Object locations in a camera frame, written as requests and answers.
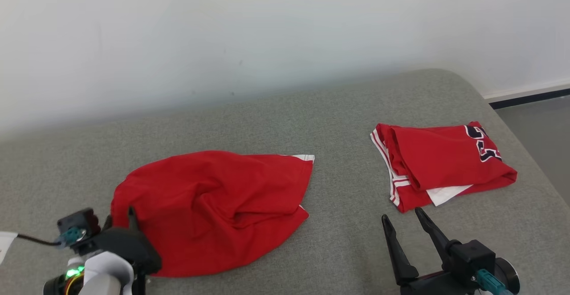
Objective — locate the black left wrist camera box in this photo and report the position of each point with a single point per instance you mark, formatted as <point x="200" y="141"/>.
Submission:
<point x="82" y="221"/>

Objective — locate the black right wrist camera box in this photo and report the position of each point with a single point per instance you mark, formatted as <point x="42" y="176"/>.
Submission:
<point x="472" y="255"/>

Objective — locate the red shorts with white trim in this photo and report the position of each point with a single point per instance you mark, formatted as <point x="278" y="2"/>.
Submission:
<point x="209" y="206"/>

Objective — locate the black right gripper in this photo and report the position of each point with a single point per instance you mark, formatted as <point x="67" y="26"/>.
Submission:
<point x="434" y="286"/>

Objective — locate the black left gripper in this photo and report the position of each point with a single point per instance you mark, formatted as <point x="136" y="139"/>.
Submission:
<point x="124" y="244"/>

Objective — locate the red and white jersey shirt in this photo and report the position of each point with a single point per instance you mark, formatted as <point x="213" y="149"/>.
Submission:
<point x="445" y="161"/>

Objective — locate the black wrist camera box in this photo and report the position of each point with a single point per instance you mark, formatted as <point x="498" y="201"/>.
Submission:
<point x="472" y="255"/>
<point x="82" y="221"/>

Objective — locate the grey fabric sofa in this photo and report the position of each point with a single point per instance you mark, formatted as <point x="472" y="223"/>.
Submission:
<point x="338" y="241"/>

